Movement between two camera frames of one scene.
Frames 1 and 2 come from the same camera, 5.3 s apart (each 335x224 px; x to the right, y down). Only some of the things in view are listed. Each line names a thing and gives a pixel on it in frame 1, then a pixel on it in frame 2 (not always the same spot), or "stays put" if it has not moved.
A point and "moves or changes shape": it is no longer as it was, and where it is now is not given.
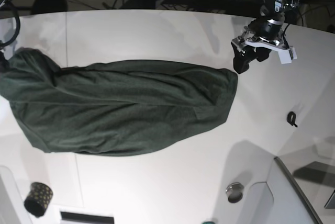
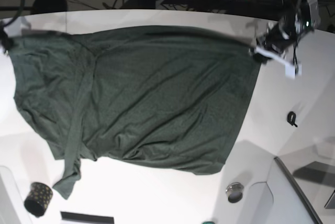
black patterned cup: [40, 197] stays put
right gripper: [263, 31] -> [281, 34]
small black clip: [291, 116] stays put
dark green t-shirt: [106, 108] moves or changes shape
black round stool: [49, 1] stays put
